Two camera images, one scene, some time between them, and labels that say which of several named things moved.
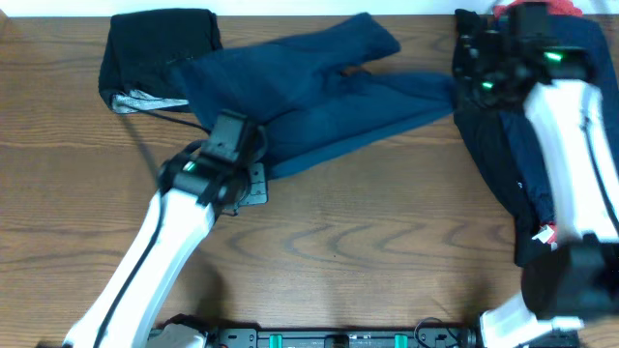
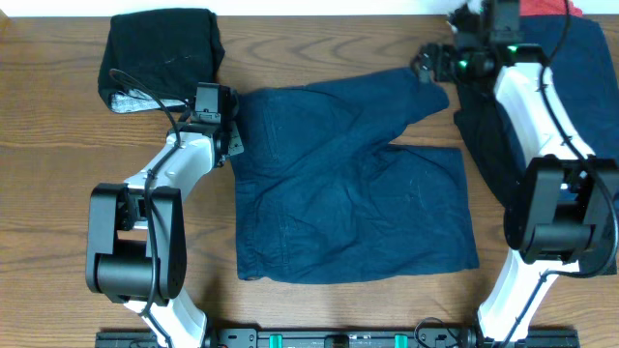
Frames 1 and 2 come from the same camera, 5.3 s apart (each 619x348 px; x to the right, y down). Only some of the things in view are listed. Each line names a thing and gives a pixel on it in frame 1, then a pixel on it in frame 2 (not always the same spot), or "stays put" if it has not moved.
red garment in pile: [554, 7] stays put
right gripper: [467, 79] -> [428, 54]
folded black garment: [135, 69] stays put
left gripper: [260, 176] -> [234, 146]
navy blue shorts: [301, 92] -> [320, 191]
